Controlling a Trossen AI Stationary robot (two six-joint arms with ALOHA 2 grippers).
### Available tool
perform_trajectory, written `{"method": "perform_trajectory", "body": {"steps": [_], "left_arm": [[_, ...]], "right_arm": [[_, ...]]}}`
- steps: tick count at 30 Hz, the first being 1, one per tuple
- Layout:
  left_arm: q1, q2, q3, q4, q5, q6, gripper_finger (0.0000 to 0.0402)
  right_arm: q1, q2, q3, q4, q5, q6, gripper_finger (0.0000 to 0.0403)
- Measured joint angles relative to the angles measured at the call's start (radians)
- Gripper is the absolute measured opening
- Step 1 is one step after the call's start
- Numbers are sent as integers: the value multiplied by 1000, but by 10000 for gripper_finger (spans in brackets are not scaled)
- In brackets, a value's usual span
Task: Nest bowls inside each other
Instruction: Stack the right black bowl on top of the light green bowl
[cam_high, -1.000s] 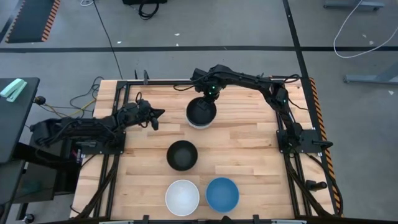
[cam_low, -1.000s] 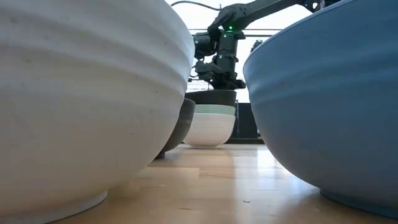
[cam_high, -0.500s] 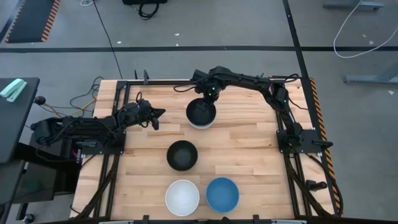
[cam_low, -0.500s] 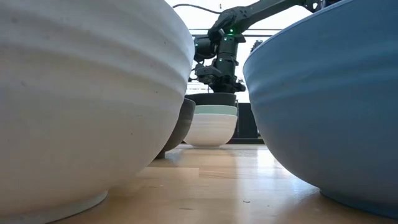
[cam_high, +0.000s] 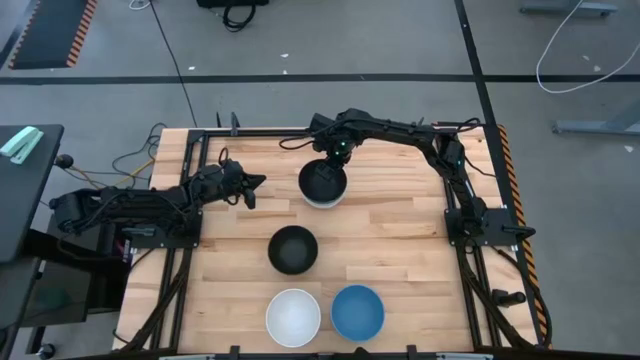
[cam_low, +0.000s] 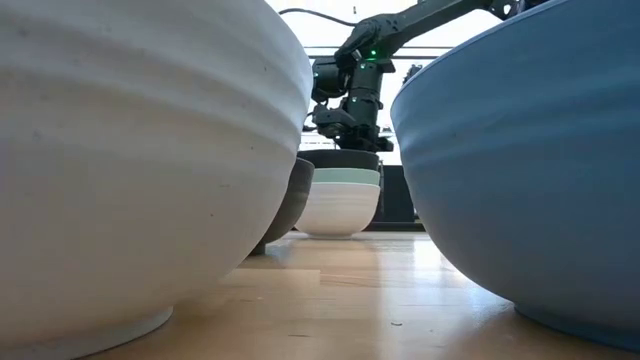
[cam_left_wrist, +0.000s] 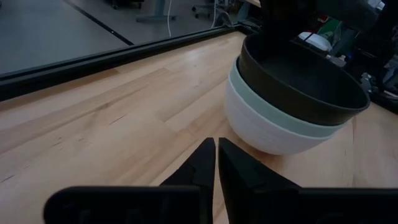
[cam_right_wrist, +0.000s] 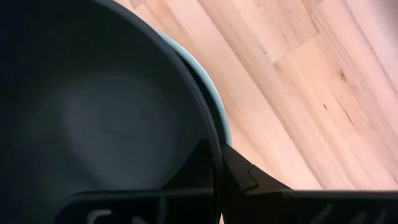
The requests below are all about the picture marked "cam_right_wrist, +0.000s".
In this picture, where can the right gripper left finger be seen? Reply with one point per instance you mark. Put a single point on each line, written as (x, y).
(140, 205)

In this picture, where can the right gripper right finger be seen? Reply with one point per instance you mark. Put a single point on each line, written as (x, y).
(311, 208)

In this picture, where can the small dark grey bowl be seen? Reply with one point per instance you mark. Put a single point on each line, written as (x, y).
(109, 109)

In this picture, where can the small pale green bowl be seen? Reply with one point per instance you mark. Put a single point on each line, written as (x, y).
(222, 112)

